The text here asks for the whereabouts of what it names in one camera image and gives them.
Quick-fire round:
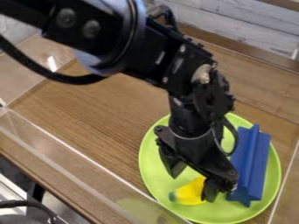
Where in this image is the blue star-shaped block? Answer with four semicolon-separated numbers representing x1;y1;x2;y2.
227;124;271;207

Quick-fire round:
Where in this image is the black metal table stand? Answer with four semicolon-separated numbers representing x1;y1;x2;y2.
0;157;69;224

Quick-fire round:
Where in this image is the green round plate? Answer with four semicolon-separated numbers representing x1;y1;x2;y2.
139;115;282;224

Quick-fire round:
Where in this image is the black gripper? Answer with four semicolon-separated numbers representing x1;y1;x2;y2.
154;95;239;203

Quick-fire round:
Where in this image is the clear acrylic enclosure wall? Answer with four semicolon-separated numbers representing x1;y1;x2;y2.
0;25;299;224

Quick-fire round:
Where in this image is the yellow toy banana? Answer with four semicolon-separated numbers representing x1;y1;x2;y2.
169;176;206;206

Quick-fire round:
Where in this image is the black cable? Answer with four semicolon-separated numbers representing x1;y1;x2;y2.
0;34;107;86

